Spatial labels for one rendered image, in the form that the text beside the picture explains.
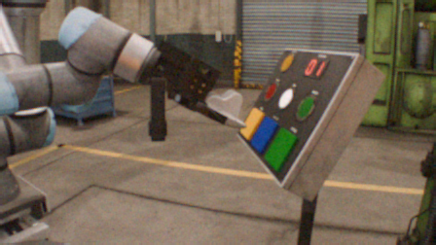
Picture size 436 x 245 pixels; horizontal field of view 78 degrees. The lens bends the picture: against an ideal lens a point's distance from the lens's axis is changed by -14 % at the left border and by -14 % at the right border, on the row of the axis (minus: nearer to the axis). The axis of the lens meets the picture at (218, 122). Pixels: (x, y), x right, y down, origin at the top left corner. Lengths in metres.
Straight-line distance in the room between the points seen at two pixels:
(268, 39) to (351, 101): 7.62
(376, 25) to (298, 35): 3.39
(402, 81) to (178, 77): 4.56
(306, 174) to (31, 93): 0.49
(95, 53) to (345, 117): 0.44
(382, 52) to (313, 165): 4.51
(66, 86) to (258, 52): 7.77
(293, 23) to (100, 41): 7.69
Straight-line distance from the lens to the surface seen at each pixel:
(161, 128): 0.53
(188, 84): 0.51
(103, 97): 5.33
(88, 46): 0.52
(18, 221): 0.97
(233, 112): 0.55
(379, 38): 5.04
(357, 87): 0.59
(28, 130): 0.92
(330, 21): 8.08
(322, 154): 0.58
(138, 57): 0.50
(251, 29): 8.27
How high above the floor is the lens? 1.21
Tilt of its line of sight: 15 degrees down
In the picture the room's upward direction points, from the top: straight up
